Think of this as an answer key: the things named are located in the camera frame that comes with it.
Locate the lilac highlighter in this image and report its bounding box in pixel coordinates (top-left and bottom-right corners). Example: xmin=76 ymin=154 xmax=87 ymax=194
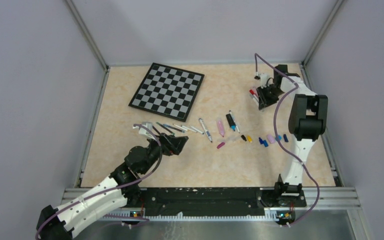
xmin=216 ymin=118 xmax=225 ymax=137

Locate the purple cable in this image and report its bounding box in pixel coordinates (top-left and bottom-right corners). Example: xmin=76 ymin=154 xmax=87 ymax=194
xmin=254 ymin=53 xmax=321 ymax=228
xmin=34 ymin=123 xmax=163 ymax=240

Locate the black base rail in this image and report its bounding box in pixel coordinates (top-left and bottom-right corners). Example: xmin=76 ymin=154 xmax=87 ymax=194
xmin=124 ymin=187 xmax=307 ymax=217

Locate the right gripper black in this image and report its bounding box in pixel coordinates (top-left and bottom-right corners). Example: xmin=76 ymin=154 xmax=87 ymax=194
xmin=255 ymin=84 xmax=284 ymax=111

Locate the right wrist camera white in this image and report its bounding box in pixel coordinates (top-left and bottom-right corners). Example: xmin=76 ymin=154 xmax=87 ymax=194
xmin=254 ymin=71 xmax=271 ymax=88

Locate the magenta marker cap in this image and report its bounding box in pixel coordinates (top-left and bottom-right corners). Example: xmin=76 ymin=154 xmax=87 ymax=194
xmin=216 ymin=142 xmax=226 ymax=149

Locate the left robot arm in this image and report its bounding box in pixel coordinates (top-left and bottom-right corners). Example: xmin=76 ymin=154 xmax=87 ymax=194
xmin=35 ymin=133 xmax=189 ymax=240

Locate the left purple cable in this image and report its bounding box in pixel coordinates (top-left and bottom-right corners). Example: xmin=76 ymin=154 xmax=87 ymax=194
xmin=34 ymin=123 xmax=163 ymax=240

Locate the blue gel pen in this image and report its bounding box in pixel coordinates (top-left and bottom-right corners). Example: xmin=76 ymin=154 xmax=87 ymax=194
xmin=163 ymin=124 xmax=185 ymax=133

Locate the black highlighter blue cap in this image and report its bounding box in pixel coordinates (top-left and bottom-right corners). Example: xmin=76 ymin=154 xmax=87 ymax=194
xmin=225 ymin=113 xmax=236 ymax=132

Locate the black grey chessboard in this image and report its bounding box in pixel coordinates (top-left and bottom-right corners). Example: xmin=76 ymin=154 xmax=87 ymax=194
xmin=128 ymin=62 xmax=205 ymax=123

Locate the white marker blue cap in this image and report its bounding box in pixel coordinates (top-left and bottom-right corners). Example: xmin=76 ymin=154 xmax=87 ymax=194
xmin=198 ymin=118 xmax=213 ymax=143

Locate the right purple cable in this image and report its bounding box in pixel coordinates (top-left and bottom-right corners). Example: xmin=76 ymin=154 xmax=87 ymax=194
xmin=254 ymin=53 xmax=321 ymax=228

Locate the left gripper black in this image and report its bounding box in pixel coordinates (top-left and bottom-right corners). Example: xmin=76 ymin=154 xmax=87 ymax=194
xmin=140 ymin=132 xmax=188 ymax=175

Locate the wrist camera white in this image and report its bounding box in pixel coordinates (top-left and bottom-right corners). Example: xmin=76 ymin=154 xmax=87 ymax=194
xmin=254 ymin=71 xmax=271 ymax=88
xmin=132 ymin=121 xmax=155 ymax=138

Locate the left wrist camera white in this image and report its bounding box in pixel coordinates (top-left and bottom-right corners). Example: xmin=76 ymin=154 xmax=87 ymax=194
xmin=132 ymin=121 xmax=155 ymax=138

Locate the white marker red cap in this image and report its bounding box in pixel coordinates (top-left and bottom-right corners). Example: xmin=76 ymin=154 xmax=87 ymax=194
xmin=249 ymin=89 xmax=259 ymax=102

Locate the green gel pen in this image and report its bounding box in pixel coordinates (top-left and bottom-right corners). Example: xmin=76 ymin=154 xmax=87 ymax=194
xmin=155 ymin=122 xmax=175 ymax=136

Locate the lilac highlighter cap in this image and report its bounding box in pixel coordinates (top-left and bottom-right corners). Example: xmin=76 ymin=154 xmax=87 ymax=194
xmin=266 ymin=134 xmax=276 ymax=144

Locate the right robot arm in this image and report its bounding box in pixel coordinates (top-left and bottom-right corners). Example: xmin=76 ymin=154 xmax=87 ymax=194
xmin=254 ymin=64 xmax=328 ymax=206

